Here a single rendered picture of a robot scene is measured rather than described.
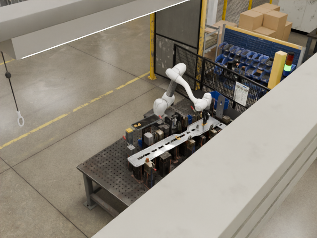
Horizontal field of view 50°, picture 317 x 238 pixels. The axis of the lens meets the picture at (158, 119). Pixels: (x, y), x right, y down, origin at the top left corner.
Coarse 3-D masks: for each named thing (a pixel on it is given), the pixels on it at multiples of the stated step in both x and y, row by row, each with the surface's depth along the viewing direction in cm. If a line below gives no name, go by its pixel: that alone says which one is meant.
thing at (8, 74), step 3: (3, 57) 172; (3, 60) 173; (6, 69) 176; (6, 72) 177; (6, 75) 177; (9, 75) 178; (9, 78) 180; (9, 81) 180; (12, 90) 184; (15, 99) 187; (15, 102) 188; (18, 111) 192; (18, 114) 192; (18, 117) 193; (21, 117) 195; (18, 120) 194; (18, 123) 195; (21, 126) 197
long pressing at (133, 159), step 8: (200, 120) 448; (208, 120) 448; (216, 120) 448; (192, 128) 433; (200, 128) 434; (208, 128) 434; (168, 136) 419; (184, 136) 420; (192, 136) 421; (160, 144) 407; (168, 144) 407; (176, 144) 407; (144, 152) 395; (160, 152) 395; (128, 160) 384; (136, 160) 384; (144, 160) 384
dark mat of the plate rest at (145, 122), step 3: (150, 117) 425; (153, 117) 425; (156, 117) 425; (141, 120) 419; (144, 120) 419; (147, 120) 419; (150, 120) 419; (153, 120) 419; (156, 120) 419; (135, 123) 414; (138, 123) 414; (141, 123) 414; (144, 123) 414; (147, 123) 414; (138, 126) 409; (141, 126) 409; (144, 126) 409
